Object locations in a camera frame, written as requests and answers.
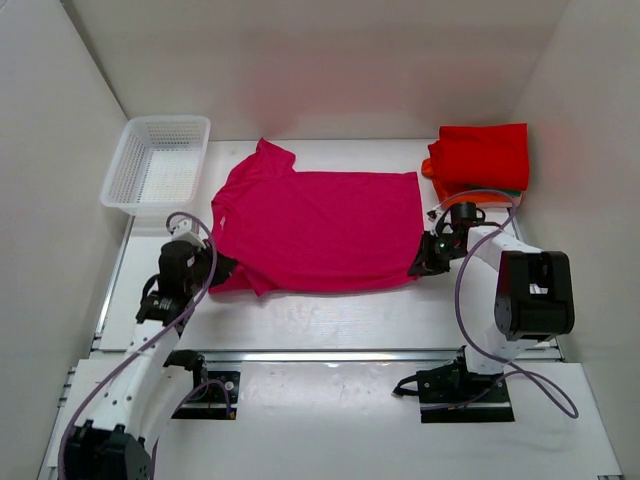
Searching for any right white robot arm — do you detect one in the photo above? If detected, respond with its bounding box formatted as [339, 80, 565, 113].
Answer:
[410, 221, 575, 408]

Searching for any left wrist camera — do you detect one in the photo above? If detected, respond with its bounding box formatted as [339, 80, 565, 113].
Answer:
[159, 219, 212, 270]

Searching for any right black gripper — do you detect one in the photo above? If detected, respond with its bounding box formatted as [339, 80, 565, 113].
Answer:
[407, 230, 467, 277]

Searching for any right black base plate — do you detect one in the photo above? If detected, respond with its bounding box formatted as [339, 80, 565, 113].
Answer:
[416, 363, 515, 424]

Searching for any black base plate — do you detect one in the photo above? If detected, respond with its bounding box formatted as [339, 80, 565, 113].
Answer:
[416, 363, 515, 424]
[172, 364, 241, 421]

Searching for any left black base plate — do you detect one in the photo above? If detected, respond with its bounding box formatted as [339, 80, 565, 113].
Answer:
[172, 364, 241, 421]

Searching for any white plastic basket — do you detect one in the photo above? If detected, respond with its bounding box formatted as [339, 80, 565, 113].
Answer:
[100, 115, 211, 216]

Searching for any magenta t shirt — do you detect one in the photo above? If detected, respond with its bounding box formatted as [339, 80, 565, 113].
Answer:
[209, 139, 424, 296]

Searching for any red folded t shirt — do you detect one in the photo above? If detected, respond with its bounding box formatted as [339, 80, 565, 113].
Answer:
[427, 123, 530, 191]

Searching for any aluminium rail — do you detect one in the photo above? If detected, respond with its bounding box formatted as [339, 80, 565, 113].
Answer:
[89, 347, 564, 366]

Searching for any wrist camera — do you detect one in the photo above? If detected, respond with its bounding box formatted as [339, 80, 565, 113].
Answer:
[159, 219, 212, 270]
[426, 201, 486, 223]

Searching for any green folded t shirt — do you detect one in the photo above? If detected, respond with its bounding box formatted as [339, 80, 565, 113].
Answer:
[479, 187, 523, 197]

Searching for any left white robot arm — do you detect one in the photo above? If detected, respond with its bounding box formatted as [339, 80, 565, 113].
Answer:
[57, 240, 235, 479]

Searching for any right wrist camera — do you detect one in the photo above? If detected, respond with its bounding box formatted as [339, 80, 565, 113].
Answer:
[426, 201, 486, 223]

